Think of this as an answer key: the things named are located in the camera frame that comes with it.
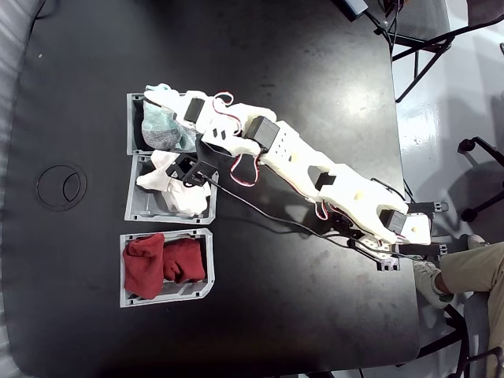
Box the teal and grey sock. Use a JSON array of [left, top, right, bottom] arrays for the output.
[[176, 126, 198, 151], [140, 83, 186, 151]]

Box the white sock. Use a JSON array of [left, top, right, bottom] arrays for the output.
[[135, 148, 213, 217]]

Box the small red sock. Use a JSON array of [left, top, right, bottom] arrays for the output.
[[161, 238, 206, 284]]

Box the large red sock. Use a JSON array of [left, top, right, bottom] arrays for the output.
[[122, 232, 166, 300]]

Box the grey plastic bin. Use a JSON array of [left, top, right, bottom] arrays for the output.
[[124, 154, 220, 224], [119, 227, 216, 309], [126, 92, 215, 158]]

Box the round black table grommet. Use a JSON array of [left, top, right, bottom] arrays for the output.
[[36, 164, 88, 213]]

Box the grey power adapter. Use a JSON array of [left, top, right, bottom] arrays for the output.
[[332, 0, 371, 23]]

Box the black table clamp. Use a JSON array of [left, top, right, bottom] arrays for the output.
[[407, 201, 450, 213], [393, 243, 450, 256]]

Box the black office chair base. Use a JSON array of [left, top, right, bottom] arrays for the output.
[[456, 135, 504, 221]]

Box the person's white shoe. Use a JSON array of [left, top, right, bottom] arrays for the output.
[[466, 234, 491, 250], [413, 260, 456, 310]]

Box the person's leg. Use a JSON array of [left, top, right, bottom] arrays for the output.
[[437, 240, 504, 378]]

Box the dark office chair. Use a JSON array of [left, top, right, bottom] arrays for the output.
[[417, 291, 504, 378]]

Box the red white servo wire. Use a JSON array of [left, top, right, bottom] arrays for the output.
[[229, 151, 264, 187], [211, 92, 243, 133]]

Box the black camera box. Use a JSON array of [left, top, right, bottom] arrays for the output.
[[165, 153, 220, 188]]

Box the black camera cable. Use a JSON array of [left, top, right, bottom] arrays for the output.
[[202, 172, 418, 263]]

